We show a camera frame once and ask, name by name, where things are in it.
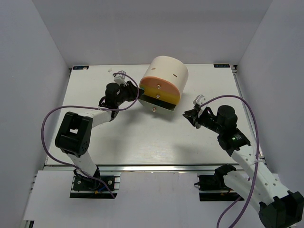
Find left blue corner label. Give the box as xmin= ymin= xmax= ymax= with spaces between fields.
xmin=72 ymin=66 xmax=89 ymax=70

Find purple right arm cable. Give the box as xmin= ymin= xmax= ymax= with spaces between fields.
xmin=199 ymin=95 xmax=260 ymax=228

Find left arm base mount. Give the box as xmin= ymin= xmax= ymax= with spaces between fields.
xmin=70 ymin=171 xmax=120 ymax=199

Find aluminium front rail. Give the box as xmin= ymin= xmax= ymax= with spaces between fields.
xmin=44 ymin=163 xmax=247 ymax=173

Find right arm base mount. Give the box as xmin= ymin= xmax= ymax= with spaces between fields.
xmin=194 ymin=164 xmax=239 ymax=202

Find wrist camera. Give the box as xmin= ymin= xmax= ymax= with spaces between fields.
xmin=113 ymin=70 xmax=127 ymax=86
xmin=193 ymin=95 xmax=206 ymax=106

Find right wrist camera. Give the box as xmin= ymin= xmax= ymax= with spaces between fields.
xmin=193 ymin=95 xmax=206 ymax=106

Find right blue corner label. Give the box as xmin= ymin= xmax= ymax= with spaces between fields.
xmin=213 ymin=64 xmax=230 ymax=68

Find cream cylindrical drawer container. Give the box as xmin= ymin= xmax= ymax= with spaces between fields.
xmin=143 ymin=56 xmax=189 ymax=96

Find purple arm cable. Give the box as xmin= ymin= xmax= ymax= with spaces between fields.
xmin=199 ymin=95 xmax=260 ymax=228
xmin=41 ymin=72 xmax=141 ymax=199

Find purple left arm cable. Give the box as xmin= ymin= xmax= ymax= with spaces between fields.
xmin=41 ymin=72 xmax=141 ymax=199

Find blue corner label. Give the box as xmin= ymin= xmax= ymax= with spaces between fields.
xmin=213 ymin=64 xmax=230 ymax=68
xmin=72 ymin=66 xmax=89 ymax=70

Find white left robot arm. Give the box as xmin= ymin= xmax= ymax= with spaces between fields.
xmin=55 ymin=81 xmax=144 ymax=189

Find long teal lego brick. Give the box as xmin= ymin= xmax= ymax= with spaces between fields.
xmin=157 ymin=102 xmax=166 ymax=106

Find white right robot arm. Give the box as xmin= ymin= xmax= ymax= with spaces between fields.
xmin=183 ymin=105 xmax=304 ymax=228

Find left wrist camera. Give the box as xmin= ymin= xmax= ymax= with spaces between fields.
xmin=113 ymin=70 xmax=127 ymax=86

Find yellow drawer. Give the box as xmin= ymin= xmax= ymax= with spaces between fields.
xmin=141 ymin=86 xmax=181 ymax=105

